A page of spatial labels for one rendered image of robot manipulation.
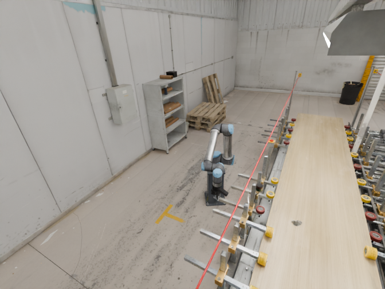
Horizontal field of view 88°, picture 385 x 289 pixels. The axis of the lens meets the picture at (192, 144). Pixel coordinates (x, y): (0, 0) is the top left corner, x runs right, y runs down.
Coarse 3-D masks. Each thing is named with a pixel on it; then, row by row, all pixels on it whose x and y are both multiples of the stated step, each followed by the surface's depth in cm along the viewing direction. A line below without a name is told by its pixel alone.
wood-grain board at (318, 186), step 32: (320, 128) 333; (288, 160) 256; (320, 160) 253; (288, 192) 205; (320, 192) 203; (352, 192) 201; (288, 224) 171; (320, 224) 169; (352, 224) 168; (288, 256) 146; (320, 256) 145; (352, 256) 144; (288, 288) 128; (320, 288) 127; (352, 288) 127
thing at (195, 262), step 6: (186, 258) 142; (192, 258) 142; (192, 264) 141; (198, 264) 138; (204, 264) 138; (204, 270) 137; (210, 270) 134; (216, 270) 134; (228, 276) 130; (228, 282) 128; (234, 282) 127; (240, 288) 124; (246, 288) 123
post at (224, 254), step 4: (224, 252) 126; (224, 256) 125; (224, 260) 127; (220, 264) 131; (224, 264) 128; (220, 268) 133; (224, 268) 130; (224, 284) 140; (220, 288) 144; (224, 288) 143
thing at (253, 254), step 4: (200, 232) 163; (204, 232) 160; (208, 232) 160; (208, 236) 160; (212, 236) 157; (216, 236) 157; (220, 236) 157; (216, 240) 157; (224, 240) 153; (228, 240) 153; (228, 244) 151; (236, 248) 149; (240, 248) 147; (244, 248) 147; (244, 252) 146; (248, 252) 144; (252, 252) 144; (256, 252) 144; (252, 256) 143; (256, 256) 141
